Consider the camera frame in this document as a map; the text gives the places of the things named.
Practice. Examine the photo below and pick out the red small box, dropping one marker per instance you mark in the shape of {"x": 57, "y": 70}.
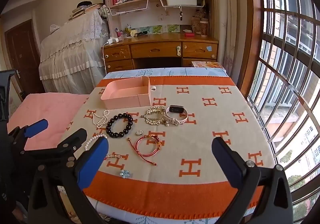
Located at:
{"x": 189, "y": 35}

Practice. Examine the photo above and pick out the wooden desk with drawers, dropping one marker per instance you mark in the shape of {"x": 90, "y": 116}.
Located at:
{"x": 159, "y": 51}

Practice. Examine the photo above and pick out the beige curtain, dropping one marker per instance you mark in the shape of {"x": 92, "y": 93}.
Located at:
{"x": 229, "y": 28}

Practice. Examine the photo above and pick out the pink bed cover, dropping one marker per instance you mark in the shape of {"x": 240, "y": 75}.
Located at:
{"x": 57, "y": 108}

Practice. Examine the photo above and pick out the light blue patterned bedsheet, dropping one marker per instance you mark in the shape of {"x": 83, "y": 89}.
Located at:
{"x": 178, "y": 71}

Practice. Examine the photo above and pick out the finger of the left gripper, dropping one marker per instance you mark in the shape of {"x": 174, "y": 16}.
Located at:
{"x": 67, "y": 145}
{"x": 21, "y": 135}

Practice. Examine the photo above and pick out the stack of magazines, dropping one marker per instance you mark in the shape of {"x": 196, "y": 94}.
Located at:
{"x": 206, "y": 64}

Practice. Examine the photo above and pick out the blue flower brooch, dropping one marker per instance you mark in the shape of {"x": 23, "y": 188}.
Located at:
{"x": 125, "y": 173}

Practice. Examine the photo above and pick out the gold hair clip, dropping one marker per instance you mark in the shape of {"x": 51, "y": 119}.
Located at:
{"x": 112, "y": 156}

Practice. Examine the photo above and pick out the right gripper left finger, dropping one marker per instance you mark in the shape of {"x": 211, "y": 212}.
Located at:
{"x": 59, "y": 167}

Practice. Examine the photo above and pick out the white storage box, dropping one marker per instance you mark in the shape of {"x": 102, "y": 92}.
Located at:
{"x": 181, "y": 2}

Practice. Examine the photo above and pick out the window with metal grille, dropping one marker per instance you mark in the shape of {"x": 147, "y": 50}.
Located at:
{"x": 284, "y": 95}

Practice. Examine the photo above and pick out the brown wooden door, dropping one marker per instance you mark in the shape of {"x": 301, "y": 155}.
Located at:
{"x": 24, "y": 57}

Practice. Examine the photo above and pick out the white strap smartwatch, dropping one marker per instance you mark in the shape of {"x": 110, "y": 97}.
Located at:
{"x": 176, "y": 115}

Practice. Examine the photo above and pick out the white charger with cable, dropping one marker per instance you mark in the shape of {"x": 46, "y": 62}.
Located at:
{"x": 109, "y": 42}

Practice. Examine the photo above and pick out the orange beige H blanket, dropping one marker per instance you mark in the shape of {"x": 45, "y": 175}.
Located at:
{"x": 174, "y": 175}

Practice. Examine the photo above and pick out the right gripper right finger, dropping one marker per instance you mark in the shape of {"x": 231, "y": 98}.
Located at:
{"x": 275, "y": 202}

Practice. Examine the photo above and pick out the pink jewelry tray box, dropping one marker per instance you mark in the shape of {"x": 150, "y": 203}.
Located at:
{"x": 127, "y": 93}

